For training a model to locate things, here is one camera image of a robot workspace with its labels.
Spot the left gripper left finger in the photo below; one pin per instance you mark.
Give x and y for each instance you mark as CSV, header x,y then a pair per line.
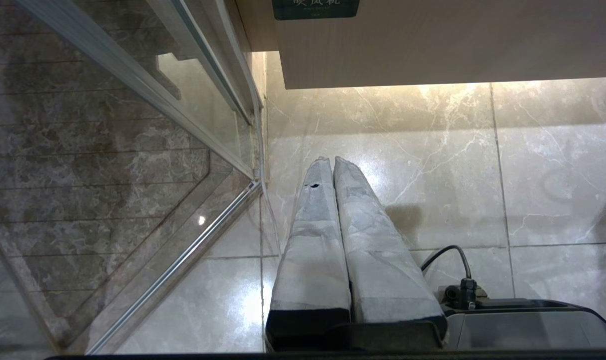
x,y
313,260

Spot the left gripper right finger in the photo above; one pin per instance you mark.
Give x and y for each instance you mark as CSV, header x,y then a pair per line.
x,y
378,260

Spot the wooden drawer with cutout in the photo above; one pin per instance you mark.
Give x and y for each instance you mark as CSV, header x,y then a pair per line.
x,y
458,45

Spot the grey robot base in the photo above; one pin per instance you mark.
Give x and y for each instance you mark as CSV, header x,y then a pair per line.
x,y
533,327

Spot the framed glass shower door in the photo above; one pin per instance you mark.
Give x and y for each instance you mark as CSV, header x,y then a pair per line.
x,y
107,175

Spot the wooden vanity cabinet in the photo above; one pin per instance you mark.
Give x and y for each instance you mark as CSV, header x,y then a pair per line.
x,y
257,25

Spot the small black sensor switch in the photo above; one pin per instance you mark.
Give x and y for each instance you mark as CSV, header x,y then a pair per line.
x,y
315,9

